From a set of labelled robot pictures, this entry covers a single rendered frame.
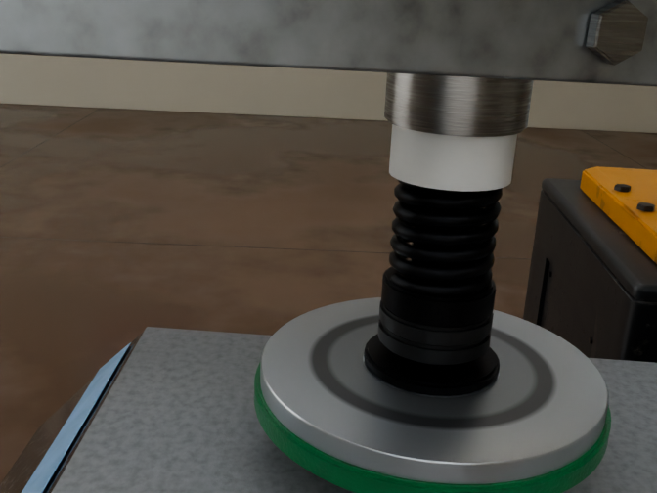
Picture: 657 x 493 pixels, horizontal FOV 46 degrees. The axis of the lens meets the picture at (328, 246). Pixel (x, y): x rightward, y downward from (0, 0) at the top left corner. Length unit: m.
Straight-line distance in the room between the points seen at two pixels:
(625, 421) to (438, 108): 0.28
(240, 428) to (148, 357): 0.12
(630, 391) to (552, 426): 0.19
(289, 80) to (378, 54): 6.13
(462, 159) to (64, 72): 6.45
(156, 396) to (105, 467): 0.08
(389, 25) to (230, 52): 0.07
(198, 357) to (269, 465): 0.15
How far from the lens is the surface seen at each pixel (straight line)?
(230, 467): 0.49
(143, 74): 6.64
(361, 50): 0.36
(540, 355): 0.53
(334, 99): 6.50
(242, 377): 0.59
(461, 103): 0.41
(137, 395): 0.57
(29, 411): 2.21
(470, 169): 0.42
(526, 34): 0.39
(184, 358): 0.61
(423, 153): 0.42
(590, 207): 1.46
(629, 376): 0.66
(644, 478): 0.53
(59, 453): 0.55
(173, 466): 0.49
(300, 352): 0.50
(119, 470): 0.49
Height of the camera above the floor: 1.11
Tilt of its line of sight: 19 degrees down
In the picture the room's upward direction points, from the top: 3 degrees clockwise
